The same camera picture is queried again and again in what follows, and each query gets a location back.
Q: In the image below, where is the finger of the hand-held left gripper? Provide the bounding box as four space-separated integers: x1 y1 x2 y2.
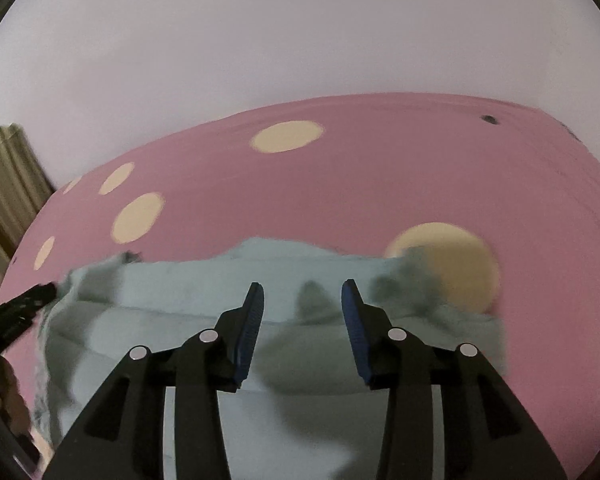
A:
0 282 59 357

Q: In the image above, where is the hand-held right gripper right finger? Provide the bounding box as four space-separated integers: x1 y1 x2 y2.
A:
341 278 569 480

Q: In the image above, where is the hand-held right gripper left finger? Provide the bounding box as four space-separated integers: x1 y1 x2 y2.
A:
42 281 266 480

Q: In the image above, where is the light blue quilted jacket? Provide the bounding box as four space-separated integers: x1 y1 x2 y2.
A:
32 236 507 480

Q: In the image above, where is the person's left forearm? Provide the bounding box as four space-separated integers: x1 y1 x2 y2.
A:
0 355 32 443

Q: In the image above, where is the pink polka dot bed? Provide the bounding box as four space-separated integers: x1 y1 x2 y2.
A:
0 92 600 480

